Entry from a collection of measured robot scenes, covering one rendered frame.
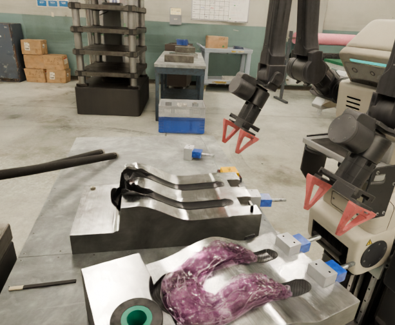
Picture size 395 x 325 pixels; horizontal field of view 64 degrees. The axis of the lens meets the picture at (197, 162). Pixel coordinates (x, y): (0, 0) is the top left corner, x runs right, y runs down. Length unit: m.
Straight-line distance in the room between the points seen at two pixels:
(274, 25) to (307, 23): 0.11
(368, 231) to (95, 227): 0.79
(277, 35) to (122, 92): 3.95
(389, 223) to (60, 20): 7.27
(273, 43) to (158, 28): 6.36
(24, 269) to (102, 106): 4.16
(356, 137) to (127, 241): 0.59
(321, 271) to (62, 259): 0.61
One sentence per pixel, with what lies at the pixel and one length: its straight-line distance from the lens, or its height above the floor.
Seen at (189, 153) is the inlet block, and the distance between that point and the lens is 1.37.
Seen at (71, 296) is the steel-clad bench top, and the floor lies 0.80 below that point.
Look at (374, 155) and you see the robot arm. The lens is 0.69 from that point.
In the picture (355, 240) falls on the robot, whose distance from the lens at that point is 1.08.
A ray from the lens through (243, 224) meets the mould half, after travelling 0.89.
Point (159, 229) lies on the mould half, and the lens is 0.85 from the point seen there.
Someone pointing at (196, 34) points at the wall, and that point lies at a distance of 7.27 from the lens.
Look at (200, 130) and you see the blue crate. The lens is 4.14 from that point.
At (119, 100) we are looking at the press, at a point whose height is 0.23.
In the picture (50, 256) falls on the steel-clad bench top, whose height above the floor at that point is 0.80.
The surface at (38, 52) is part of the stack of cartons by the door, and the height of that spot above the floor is 0.60.
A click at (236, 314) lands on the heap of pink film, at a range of 0.62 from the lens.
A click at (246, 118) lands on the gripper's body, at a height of 1.09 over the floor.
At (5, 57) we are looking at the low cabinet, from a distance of 7.70.
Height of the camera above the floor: 1.36
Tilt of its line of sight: 24 degrees down
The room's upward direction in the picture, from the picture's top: 3 degrees clockwise
